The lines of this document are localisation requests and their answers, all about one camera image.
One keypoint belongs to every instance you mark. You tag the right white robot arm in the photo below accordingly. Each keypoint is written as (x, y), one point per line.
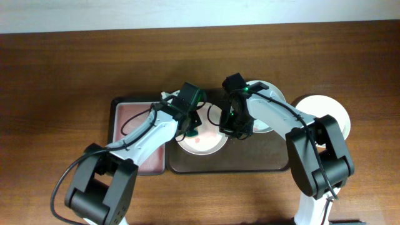
(318, 156)

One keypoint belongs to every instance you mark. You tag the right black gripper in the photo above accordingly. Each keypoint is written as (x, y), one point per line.
(225, 127)

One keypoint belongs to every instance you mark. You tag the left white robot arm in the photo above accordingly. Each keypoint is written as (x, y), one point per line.
(102, 186)

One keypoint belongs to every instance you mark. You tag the white plate front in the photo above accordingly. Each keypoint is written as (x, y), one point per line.
(319, 105)

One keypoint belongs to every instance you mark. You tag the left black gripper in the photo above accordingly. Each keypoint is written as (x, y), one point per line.
(197, 123)

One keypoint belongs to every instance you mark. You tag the green and yellow sponge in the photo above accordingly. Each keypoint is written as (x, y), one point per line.
(191, 133)

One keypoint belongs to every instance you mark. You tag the large brown serving tray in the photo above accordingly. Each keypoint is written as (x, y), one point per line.
(261, 152)

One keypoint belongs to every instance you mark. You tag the small black soapy tray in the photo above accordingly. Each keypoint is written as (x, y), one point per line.
(123, 108)

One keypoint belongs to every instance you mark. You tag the white plate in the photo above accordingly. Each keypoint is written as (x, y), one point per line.
(259, 126)
(210, 139)
(319, 105)

